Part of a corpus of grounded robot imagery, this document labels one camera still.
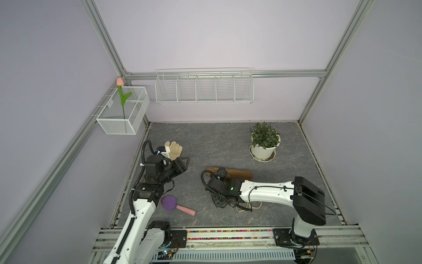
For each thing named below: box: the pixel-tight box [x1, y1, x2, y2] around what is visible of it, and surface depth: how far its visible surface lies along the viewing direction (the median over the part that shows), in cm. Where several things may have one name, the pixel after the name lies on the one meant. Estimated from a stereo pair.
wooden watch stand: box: [205, 167, 254, 181], surface depth 88 cm
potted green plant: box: [248, 122, 281, 163], surface depth 93 cm
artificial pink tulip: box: [116, 77, 133, 120], surface depth 87 cm
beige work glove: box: [164, 140, 183, 162], surface depth 107 cm
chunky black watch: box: [217, 167, 228, 182], surface depth 86 cm
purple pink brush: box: [160, 194, 197, 217], surface depth 84 cm
